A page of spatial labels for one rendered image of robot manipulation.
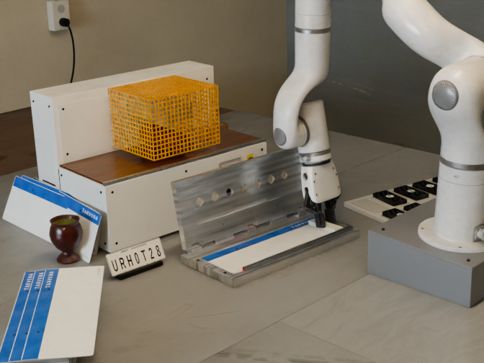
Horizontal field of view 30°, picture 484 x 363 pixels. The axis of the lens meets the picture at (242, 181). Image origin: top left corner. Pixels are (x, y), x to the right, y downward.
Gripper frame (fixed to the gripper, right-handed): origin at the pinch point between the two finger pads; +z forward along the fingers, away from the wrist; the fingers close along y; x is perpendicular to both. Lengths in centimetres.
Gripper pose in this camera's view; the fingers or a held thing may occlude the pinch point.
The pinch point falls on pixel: (325, 218)
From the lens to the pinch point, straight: 241.4
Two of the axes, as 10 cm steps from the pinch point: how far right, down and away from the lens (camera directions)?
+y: 7.5, -2.4, 6.1
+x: -6.4, -0.3, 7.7
